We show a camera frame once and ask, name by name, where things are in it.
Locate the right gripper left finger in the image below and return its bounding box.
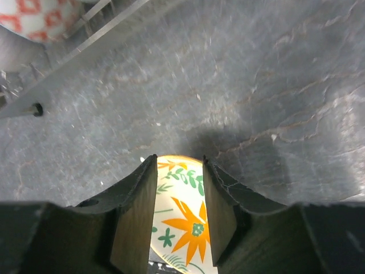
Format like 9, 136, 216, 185
1, 155, 157, 273

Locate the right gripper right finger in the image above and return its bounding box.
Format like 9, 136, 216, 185
202, 159, 364, 273

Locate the stainless steel dish rack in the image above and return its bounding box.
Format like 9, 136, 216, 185
0, 0, 177, 119

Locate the yellow floral bowl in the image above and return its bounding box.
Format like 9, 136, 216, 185
151, 155, 218, 274

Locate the blue triangle patterned bowl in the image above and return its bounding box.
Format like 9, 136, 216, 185
1, 0, 82, 43

